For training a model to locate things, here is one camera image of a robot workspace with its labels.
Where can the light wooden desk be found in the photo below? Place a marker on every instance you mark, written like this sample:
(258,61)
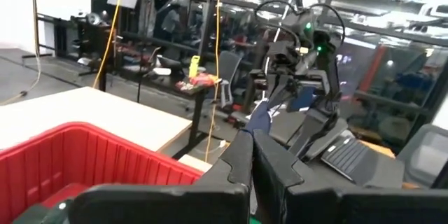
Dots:
(87,112)

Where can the black keyboard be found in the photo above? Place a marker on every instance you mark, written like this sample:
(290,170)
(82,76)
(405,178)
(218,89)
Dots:
(346,157)

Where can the yellow upright object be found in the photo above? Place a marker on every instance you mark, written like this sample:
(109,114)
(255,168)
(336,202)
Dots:
(194,66)

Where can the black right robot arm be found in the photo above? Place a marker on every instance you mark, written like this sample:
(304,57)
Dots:
(330,77)

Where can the red packet pile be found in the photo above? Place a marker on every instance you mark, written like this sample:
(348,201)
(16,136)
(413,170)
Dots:
(199,81)

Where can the red plastic laundry basket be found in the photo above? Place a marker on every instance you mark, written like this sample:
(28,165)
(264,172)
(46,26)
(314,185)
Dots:
(70,161)

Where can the navy garment with white label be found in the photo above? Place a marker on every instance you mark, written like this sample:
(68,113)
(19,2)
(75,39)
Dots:
(259,119)

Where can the black desk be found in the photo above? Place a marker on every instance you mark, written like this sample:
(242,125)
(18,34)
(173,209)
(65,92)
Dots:
(157,77)

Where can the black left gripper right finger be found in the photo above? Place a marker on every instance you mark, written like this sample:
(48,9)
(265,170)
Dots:
(315,206)

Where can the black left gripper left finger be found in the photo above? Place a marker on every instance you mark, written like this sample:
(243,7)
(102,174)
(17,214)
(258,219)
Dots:
(175,203)

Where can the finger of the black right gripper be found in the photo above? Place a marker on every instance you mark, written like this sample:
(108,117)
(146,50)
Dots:
(270,92)
(285,91)

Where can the person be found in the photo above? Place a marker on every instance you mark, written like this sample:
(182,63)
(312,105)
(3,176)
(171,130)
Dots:
(171,22)

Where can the grey office chair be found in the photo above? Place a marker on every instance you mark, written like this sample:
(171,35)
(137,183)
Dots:
(229,73)

